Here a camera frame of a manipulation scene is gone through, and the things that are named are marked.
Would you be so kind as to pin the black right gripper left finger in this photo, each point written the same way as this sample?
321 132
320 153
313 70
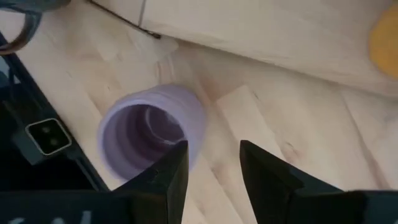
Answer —
161 193

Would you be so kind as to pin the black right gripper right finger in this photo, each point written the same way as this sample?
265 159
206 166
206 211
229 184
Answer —
273 193

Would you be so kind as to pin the lilac mug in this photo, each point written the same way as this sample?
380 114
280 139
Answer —
130 133

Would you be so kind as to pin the orange mug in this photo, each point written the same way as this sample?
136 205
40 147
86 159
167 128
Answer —
385 43

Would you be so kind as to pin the dark speckled mug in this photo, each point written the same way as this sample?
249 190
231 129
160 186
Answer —
31 4

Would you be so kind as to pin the black device with white connector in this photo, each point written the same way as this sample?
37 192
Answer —
87 174

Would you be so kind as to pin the small black camera box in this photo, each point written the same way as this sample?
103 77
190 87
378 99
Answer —
48 135

